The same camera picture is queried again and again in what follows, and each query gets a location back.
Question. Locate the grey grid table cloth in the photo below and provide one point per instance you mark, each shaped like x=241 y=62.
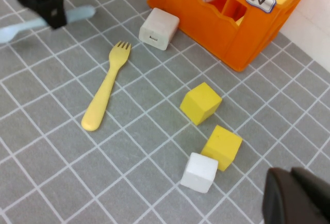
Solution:
x=77 y=170

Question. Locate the white usb charger block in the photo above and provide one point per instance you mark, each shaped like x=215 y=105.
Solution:
x=159 y=25

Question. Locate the light blue plastic spoon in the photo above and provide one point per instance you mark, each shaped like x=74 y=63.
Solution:
x=80 y=14

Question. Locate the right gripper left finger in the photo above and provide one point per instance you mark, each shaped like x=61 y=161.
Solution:
x=281 y=198

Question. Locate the white wooden cube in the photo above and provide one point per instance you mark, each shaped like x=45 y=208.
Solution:
x=199 y=172

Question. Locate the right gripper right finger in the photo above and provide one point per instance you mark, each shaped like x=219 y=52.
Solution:
x=317 y=190

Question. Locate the yellow wooden cube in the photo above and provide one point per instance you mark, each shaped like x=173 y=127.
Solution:
x=221 y=146
x=201 y=103

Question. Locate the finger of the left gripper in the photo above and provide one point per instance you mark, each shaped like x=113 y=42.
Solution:
x=55 y=18

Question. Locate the yellow plastic fork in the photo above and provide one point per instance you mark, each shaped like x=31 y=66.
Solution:
x=103 y=92

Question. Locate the orange plastic cutlery holder crate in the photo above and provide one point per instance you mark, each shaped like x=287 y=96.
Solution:
x=206 y=28

